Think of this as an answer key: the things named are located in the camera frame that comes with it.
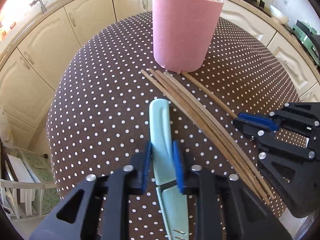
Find mint green sheathed knife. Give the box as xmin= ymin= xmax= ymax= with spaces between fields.
xmin=149 ymin=99 xmax=189 ymax=239

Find cream lower kitchen cabinets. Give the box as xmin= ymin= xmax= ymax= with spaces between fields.
xmin=1 ymin=0 xmax=319 ymax=143

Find wooden chopstick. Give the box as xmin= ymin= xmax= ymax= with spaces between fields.
xmin=157 ymin=70 xmax=274 ymax=204
xmin=153 ymin=70 xmax=264 ymax=200
xmin=181 ymin=72 xmax=237 ymax=119
xmin=149 ymin=69 xmax=270 ymax=204
xmin=141 ymin=70 xmax=263 ymax=195

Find brown polka dot tablecloth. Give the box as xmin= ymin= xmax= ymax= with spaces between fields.
xmin=47 ymin=12 xmax=300 ymax=239

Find green countertop appliance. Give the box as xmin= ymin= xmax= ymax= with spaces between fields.
xmin=291 ymin=20 xmax=319 ymax=66

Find pink cylindrical utensil holder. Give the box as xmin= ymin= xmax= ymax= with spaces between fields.
xmin=152 ymin=0 xmax=223 ymax=73

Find white step stool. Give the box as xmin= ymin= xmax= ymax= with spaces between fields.
xmin=1 ymin=148 xmax=60 ymax=220

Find chrome sink faucet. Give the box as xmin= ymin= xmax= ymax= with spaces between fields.
xmin=30 ymin=0 xmax=47 ymax=14

